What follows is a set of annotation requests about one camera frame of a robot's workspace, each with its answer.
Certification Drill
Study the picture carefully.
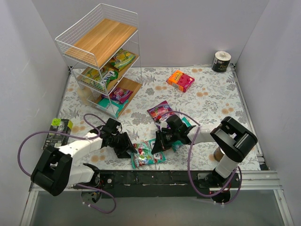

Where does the white wire wooden shelf rack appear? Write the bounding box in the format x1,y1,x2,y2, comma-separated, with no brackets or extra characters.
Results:
55,4,143,119

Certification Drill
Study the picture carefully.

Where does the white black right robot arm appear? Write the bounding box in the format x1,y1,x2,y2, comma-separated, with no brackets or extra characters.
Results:
151,114,258,186

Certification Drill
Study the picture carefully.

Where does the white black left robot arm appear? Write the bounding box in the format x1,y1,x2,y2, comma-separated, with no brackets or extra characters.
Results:
31,118,137,196

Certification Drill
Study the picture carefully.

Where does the teal mint candy bag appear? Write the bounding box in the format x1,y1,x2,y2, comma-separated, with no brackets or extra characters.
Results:
172,117,191,152
97,98,128,118

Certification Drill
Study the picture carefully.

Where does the green yellow Fox's candy bag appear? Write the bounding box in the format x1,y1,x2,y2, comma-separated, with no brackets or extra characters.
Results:
109,49,136,71
78,66,119,92

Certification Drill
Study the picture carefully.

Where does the purple Fox's berries candy bag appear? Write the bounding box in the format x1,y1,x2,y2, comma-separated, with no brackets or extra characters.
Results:
109,87,133,104
147,101,175,129

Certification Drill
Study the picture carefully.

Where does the black green product box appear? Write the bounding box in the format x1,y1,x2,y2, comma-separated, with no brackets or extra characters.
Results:
42,118,73,150

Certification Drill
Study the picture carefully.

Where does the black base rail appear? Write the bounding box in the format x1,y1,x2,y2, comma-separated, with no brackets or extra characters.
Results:
96,170,227,198

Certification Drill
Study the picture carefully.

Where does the red orange candy box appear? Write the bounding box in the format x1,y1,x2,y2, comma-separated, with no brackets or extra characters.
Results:
166,70,195,93

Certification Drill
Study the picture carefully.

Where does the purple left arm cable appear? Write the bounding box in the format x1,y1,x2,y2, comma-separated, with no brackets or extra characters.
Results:
17,113,117,214

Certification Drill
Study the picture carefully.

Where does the metal tin can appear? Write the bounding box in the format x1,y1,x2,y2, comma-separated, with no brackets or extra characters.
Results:
213,147,224,162

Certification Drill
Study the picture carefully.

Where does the cream liquid bottle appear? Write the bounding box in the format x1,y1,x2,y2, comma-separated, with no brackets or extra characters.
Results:
77,87,91,105

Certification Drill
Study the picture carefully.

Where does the teal Fox's fruit candy bag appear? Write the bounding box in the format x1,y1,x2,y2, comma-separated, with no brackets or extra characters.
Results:
131,139,166,169

